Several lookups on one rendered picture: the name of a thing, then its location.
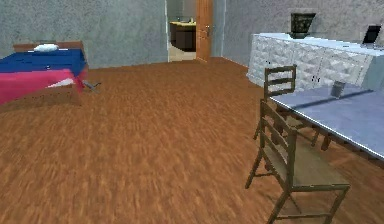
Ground blue grey dining table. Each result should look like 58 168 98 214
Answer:
268 83 384 169

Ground dark brown cabinet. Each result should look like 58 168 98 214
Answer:
169 21 197 53

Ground orange wooden room door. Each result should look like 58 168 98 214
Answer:
195 0 214 63

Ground brown wooden chair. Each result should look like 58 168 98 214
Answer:
244 98 352 224
252 64 321 148

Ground grey thing on floor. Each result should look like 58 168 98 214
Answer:
82 79 102 94

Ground white sideboard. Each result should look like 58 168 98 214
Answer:
246 32 384 93

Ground black vase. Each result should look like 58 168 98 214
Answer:
288 12 317 40

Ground grey cup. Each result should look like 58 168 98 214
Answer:
331 80 345 99

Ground bed with blue red cover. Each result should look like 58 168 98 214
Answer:
0 40 90 115

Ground white pillow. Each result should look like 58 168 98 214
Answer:
33 43 60 53

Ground black laptop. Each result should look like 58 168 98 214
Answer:
361 24 383 46

